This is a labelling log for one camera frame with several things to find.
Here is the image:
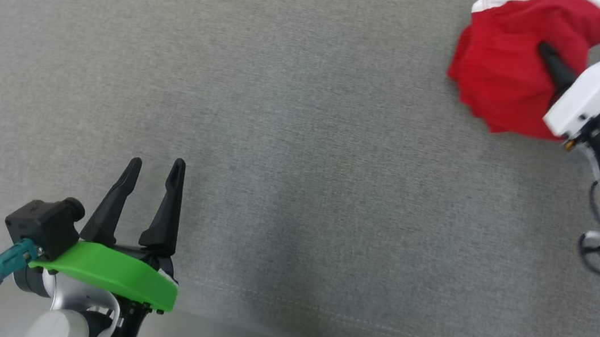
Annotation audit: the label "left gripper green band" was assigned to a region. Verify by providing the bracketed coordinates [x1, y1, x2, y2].
[20, 142, 194, 337]

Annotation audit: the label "red shorts with white stripe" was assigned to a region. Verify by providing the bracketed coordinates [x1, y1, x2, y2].
[441, 0, 600, 147]

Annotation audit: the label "grey fabric sofa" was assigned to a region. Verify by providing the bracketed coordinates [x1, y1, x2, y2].
[0, 0, 600, 337]

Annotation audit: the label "left camera cable teal plug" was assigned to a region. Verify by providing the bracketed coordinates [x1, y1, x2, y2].
[0, 235, 40, 337]

